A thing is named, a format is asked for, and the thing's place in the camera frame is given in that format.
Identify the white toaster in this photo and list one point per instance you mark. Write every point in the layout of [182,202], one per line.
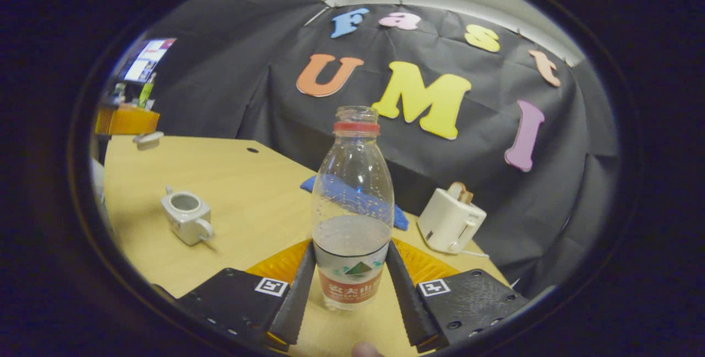
[449,219]

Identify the white ceramic teacup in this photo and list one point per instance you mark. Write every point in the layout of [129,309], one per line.
[190,225]

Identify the clear plastic water bottle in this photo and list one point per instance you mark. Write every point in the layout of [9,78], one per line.
[352,208]

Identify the computer monitor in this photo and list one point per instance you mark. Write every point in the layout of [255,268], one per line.
[146,59]

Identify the bread slice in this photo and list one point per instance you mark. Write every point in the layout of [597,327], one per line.
[461,191]

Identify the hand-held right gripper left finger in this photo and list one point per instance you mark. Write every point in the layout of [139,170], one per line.
[297,302]

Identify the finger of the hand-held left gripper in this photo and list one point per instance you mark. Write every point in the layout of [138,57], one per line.
[129,120]

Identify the green drink bottle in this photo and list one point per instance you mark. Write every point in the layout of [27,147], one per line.
[146,92]

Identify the blue towel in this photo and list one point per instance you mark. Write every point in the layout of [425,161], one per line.
[401,218]

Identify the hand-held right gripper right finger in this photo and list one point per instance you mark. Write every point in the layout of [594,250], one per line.
[406,302]

